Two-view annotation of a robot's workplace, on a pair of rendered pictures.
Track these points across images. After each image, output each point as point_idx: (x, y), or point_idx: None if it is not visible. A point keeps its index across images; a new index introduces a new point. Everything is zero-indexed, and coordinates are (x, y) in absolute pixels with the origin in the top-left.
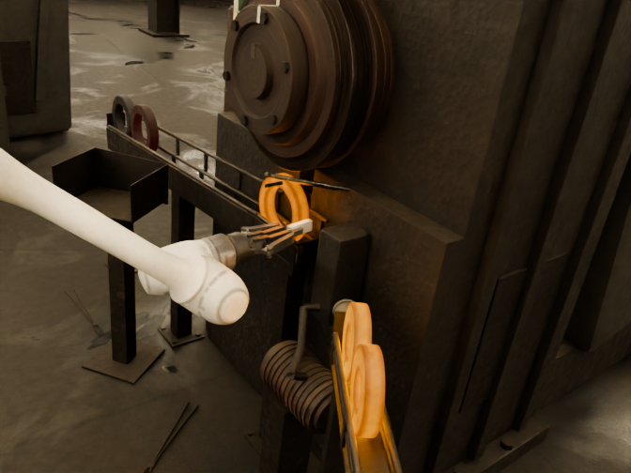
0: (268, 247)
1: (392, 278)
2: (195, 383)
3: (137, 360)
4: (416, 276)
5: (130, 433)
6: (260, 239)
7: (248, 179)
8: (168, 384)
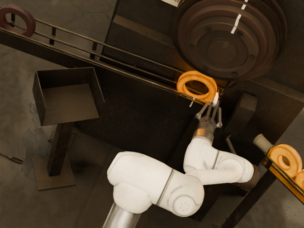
0: (220, 124)
1: (267, 113)
2: (103, 166)
3: (62, 169)
4: (284, 113)
5: (104, 213)
6: (213, 120)
7: (145, 61)
8: (91, 174)
